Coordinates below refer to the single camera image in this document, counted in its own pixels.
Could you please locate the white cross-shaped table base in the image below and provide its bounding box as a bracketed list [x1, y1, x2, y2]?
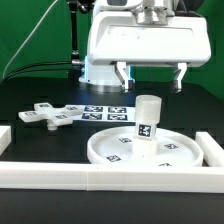
[18, 102, 83, 131]

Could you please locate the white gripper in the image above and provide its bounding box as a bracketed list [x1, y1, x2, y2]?
[87, 14, 211, 92]

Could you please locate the white fence bar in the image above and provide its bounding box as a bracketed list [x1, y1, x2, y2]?
[195, 132, 224, 168]
[0, 162, 224, 193]

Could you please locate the white marker sheet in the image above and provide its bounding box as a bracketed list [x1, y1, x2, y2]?
[66, 105, 135, 122]

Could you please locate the white front fence bar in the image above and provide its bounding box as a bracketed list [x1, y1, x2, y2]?
[0, 162, 224, 193]

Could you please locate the white round table top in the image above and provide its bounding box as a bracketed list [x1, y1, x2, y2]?
[87, 126, 204, 167]

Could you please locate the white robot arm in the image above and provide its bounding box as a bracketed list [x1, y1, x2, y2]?
[80, 0, 211, 92]

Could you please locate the black cable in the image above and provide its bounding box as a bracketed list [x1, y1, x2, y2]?
[0, 60, 81, 84]

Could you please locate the grey cable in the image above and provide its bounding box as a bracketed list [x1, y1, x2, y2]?
[1, 0, 58, 80]

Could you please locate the white right fence bar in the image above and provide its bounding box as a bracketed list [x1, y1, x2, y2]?
[195, 132, 224, 168]

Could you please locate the white left fence block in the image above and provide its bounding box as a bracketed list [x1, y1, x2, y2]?
[0, 126, 11, 155]

